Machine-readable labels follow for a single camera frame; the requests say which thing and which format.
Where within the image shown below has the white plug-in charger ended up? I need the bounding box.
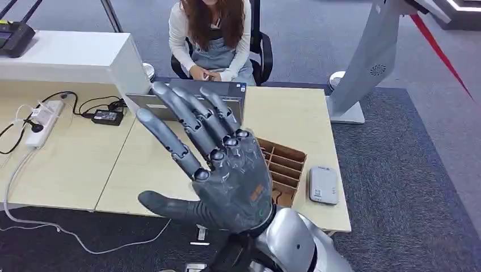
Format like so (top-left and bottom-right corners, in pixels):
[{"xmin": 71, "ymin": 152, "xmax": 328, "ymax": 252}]
[{"xmin": 31, "ymin": 107, "xmax": 52, "ymax": 123}]

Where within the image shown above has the thin white cable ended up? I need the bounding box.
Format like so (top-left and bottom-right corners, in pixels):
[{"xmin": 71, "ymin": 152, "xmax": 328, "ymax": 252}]
[{"xmin": 10, "ymin": 104, "xmax": 35, "ymax": 130}]

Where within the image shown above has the black stand pole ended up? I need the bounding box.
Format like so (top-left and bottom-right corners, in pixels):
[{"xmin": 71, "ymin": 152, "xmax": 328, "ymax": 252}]
[{"xmin": 100, "ymin": 0, "xmax": 124, "ymax": 33}]

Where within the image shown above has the grey kiosk panel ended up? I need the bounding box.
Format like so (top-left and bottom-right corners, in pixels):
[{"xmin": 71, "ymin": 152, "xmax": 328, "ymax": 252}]
[{"xmin": 326, "ymin": 0, "xmax": 453, "ymax": 125}]

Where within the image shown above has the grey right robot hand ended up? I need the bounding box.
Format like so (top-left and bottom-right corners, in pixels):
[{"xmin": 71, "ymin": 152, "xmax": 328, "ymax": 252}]
[{"xmin": 136, "ymin": 81, "xmax": 276, "ymax": 234}]

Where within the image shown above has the grey power strip cable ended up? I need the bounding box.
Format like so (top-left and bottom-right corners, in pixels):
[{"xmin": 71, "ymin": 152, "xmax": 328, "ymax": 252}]
[{"xmin": 0, "ymin": 147, "xmax": 172, "ymax": 256}]

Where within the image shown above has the white desk foot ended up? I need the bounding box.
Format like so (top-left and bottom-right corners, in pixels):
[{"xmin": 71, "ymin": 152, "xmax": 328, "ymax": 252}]
[{"xmin": 189, "ymin": 224, "xmax": 210, "ymax": 247}]

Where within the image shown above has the white cabinet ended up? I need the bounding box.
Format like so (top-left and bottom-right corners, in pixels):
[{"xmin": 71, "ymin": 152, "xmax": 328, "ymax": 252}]
[{"xmin": 0, "ymin": 29, "xmax": 152, "ymax": 115}]

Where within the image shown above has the black adapter cable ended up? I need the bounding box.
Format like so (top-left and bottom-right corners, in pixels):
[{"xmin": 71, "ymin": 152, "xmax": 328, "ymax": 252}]
[{"xmin": 73, "ymin": 95, "xmax": 126, "ymax": 118}]

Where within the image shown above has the white power strip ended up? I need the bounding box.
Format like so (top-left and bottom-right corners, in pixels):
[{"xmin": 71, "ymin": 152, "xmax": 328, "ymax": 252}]
[{"xmin": 25, "ymin": 100, "xmax": 65, "ymax": 148}]

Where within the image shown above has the black office chair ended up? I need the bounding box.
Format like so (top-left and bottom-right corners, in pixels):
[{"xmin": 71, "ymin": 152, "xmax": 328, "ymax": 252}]
[{"xmin": 171, "ymin": 0, "xmax": 275, "ymax": 86}]

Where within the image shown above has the red barrier tape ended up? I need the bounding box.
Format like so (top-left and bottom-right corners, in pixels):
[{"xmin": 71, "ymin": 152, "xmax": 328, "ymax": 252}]
[{"xmin": 410, "ymin": 13, "xmax": 475, "ymax": 101}]

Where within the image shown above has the white card reader device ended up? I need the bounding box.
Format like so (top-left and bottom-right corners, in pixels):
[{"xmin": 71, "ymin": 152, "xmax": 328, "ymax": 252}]
[{"xmin": 309, "ymin": 165, "xmax": 340, "ymax": 206}]

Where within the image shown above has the black plug cable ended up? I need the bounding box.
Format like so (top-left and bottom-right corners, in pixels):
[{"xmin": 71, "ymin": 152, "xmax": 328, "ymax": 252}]
[{"xmin": 0, "ymin": 91, "xmax": 78, "ymax": 156}]

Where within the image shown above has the black framed light panel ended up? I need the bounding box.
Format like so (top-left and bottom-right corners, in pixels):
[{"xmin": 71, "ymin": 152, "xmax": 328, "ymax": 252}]
[{"xmin": 434, "ymin": 0, "xmax": 481, "ymax": 31}]

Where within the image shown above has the person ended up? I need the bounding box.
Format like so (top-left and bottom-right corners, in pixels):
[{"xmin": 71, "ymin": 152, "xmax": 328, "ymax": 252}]
[{"xmin": 168, "ymin": 0, "xmax": 257, "ymax": 86}]

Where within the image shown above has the wooden divided card box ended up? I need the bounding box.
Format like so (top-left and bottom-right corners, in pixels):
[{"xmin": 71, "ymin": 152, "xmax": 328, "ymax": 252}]
[{"xmin": 257, "ymin": 138, "xmax": 308, "ymax": 209}]

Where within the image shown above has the black router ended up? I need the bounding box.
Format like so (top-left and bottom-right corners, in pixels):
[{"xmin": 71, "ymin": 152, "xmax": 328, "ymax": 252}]
[{"xmin": 0, "ymin": 0, "xmax": 43, "ymax": 58}]

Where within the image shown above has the grey laptop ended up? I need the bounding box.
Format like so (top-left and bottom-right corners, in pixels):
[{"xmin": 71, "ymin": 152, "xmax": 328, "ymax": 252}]
[{"xmin": 125, "ymin": 78, "xmax": 247, "ymax": 126}]

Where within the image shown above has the black power adapter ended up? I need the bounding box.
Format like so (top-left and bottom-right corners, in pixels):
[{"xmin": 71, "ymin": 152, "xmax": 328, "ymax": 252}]
[{"xmin": 91, "ymin": 109, "xmax": 124, "ymax": 126}]

